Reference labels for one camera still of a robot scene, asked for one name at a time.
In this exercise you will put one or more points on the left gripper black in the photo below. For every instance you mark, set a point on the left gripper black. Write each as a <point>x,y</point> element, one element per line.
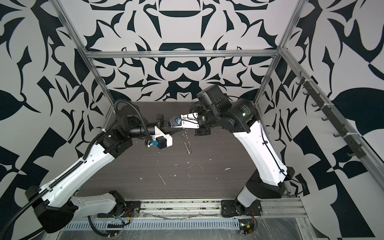
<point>162,124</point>

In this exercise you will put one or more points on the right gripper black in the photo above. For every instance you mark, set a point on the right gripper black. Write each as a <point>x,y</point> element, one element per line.
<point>202,131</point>

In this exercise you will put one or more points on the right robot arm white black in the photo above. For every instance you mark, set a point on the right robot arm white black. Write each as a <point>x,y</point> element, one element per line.
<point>242,119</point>

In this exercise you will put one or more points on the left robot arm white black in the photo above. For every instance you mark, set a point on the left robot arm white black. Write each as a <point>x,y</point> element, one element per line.
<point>55,204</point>

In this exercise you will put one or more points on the small electronics board green led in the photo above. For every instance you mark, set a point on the small electronics board green led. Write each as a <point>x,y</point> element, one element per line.
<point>248,228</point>

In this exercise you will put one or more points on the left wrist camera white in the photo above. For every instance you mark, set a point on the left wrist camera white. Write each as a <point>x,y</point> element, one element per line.
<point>162,141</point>

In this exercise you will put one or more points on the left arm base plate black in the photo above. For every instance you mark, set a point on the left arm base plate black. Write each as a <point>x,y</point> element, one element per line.
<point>128,209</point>

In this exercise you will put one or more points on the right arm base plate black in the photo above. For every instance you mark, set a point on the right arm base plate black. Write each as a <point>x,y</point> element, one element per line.
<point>233,208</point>

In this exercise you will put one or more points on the white slotted cable duct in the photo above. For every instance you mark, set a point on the white slotted cable duct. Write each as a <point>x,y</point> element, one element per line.
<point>187,224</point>

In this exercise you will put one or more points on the aluminium front rail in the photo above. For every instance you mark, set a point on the aluminium front rail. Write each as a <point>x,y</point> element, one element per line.
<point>181,209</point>

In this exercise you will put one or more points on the grey wall hook rack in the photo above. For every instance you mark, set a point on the grey wall hook rack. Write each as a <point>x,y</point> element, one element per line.
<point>333,115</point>

